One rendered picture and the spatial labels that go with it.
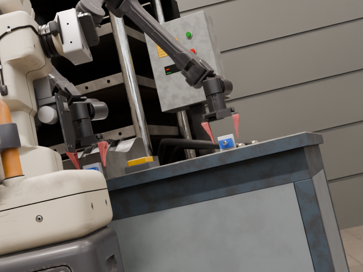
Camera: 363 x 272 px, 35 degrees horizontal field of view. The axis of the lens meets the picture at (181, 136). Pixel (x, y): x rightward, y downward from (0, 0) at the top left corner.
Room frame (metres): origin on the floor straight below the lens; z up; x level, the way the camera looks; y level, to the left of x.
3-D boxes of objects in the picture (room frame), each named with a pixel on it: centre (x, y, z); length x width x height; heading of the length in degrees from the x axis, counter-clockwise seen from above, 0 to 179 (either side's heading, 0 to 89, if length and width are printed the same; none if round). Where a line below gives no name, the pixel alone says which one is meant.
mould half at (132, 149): (2.07, 0.30, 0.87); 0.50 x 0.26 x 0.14; 163
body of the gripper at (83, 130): (1.75, 0.29, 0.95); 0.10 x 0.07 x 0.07; 87
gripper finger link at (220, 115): (1.85, -0.16, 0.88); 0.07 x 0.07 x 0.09; 83
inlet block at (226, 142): (1.81, -0.13, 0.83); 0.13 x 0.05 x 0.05; 172
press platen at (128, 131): (3.13, 0.61, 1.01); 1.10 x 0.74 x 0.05; 73
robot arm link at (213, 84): (1.85, -0.13, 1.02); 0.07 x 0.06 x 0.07; 149
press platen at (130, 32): (3.14, 0.61, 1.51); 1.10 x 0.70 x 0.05; 73
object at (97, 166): (1.71, 0.29, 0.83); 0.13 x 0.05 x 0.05; 177
